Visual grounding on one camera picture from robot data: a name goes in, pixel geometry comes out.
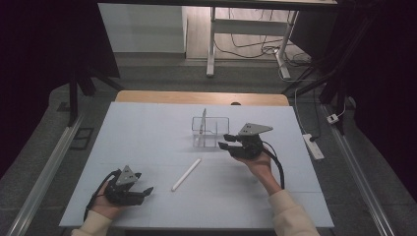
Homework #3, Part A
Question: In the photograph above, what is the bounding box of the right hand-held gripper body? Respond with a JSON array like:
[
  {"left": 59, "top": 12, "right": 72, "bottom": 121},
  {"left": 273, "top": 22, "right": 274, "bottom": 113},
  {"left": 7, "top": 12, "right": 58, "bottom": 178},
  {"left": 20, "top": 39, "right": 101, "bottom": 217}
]
[{"left": 229, "top": 122, "right": 273, "bottom": 160}]

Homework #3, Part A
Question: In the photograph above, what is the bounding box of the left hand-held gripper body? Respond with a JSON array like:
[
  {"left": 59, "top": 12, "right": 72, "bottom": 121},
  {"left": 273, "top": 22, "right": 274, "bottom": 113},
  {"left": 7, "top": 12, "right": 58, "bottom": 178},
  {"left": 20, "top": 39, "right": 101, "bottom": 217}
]
[{"left": 103, "top": 165, "right": 147, "bottom": 207}]

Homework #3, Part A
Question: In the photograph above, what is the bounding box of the clear acrylic organizer box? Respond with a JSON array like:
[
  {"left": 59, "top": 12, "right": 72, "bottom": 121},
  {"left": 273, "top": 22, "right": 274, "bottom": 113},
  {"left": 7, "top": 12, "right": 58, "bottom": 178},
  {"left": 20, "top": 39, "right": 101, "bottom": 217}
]
[{"left": 191, "top": 116, "right": 230, "bottom": 148}]

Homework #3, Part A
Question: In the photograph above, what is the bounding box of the silver pen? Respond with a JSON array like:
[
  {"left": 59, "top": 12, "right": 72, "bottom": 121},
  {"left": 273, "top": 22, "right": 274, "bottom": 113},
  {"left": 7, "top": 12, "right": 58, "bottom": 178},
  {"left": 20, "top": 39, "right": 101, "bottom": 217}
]
[{"left": 199, "top": 107, "right": 208, "bottom": 136}]

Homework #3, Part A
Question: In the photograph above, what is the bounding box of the white pen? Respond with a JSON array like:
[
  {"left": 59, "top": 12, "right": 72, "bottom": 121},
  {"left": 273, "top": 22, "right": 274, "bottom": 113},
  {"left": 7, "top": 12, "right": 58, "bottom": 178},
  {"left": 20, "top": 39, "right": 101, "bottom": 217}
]
[{"left": 170, "top": 157, "right": 203, "bottom": 193}]

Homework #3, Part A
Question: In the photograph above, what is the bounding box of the person's left hand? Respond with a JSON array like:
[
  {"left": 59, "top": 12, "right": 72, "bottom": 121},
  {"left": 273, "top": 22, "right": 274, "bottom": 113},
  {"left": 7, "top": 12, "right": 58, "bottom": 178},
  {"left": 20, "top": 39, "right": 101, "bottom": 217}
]
[{"left": 89, "top": 181, "right": 127, "bottom": 220}]

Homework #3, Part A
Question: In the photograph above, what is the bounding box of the person's right hand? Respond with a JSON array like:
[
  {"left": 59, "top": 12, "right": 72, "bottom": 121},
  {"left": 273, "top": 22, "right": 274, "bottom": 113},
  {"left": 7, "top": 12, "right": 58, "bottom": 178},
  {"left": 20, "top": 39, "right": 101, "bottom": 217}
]
[{"left": 235, "top": 150, "right": 273, "bottom": 180}]

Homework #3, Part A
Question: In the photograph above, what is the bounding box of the pale blue table board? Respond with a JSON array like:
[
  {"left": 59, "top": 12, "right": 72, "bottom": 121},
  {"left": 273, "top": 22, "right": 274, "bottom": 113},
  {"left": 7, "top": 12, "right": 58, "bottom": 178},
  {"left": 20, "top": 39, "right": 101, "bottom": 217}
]
[{"left": 58, "top": 101, "right": 335, "bottom": 229}]

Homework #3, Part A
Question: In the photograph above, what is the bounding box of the wooden table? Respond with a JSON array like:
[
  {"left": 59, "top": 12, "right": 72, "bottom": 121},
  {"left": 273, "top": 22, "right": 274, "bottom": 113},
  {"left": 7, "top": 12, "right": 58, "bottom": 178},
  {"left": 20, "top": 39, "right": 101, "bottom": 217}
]
[{"left": 115, "top": 89, "right": 290, "bottom": 107}]

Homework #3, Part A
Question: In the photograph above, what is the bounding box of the white power strip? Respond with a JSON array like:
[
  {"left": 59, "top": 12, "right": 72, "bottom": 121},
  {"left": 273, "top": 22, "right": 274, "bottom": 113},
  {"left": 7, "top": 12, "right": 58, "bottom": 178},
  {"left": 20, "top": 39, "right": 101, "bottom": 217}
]
[{"left": 302, "top": 133, "right": 326, "bottom": 161}]

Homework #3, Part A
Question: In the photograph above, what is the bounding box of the black metal stand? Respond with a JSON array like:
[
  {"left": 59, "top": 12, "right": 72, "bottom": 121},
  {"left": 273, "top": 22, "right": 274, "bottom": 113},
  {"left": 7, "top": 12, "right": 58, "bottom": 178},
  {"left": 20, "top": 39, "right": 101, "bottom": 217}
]
[
  {"left": 67, "top": 62, "right": 124, "bottom": 127},
  {"left": 281, "top": 9, "right": 378, "bottom": 136}
]

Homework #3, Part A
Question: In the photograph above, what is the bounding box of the white framed desk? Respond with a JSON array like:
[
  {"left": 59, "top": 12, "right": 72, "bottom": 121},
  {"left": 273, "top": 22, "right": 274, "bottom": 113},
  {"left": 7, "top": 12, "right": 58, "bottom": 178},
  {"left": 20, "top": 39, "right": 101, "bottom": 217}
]
[{"left": 97, "top": 0, "right": 338, "bottom": 80}]

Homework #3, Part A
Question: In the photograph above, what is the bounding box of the white cabinet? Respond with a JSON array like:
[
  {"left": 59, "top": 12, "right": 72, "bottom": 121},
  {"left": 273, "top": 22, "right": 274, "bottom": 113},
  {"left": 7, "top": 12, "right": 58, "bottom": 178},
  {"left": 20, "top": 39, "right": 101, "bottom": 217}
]
[{"left": 97, "top": 3, "right": 189, "bottom": 54}]

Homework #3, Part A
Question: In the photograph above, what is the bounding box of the dark curtain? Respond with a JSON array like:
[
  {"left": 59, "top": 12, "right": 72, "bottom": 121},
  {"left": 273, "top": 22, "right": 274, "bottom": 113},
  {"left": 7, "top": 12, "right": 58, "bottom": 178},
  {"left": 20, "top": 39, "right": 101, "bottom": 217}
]
[
  {"left": 0, "top": 0, "right": 121, "bottom": 178},
  {"left": 340, "top": 0, "right": 417, "bottom": 205}
]

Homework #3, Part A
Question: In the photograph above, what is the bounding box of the right hand-held gripper black cable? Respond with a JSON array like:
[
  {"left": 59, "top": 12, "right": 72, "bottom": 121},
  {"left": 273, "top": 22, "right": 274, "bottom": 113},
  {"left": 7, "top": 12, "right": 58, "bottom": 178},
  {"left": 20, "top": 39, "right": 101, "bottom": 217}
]
[{"left": 262, "top": 141, "right": 286, "bottom": 191}]

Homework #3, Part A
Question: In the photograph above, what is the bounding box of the white power strip cable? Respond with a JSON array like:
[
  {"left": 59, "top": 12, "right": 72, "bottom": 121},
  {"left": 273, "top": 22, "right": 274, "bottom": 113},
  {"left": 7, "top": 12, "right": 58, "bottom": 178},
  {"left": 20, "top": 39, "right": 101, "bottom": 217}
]
[{"left": 293, "top": 88, "right": 308, "bottom": 136}]

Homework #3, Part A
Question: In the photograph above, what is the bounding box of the aluminium rail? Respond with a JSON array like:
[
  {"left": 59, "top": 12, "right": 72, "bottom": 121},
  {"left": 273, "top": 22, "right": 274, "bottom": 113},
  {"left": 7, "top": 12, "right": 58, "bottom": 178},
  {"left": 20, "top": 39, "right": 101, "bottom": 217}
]
[
  {"left": 323, "top": 104, "right": 396, "bottom": 236},
  {"left": 6, "top": 112, "right": 86, "bottom": 236}
]

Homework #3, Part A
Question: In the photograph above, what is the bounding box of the tangle of floor cables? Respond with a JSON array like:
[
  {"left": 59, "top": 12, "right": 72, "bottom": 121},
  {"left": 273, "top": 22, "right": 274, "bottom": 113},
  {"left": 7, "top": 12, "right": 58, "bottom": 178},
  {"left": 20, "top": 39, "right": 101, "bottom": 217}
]
[{"left": 214, "top": 9, "right": 313, "bottom": 67}]

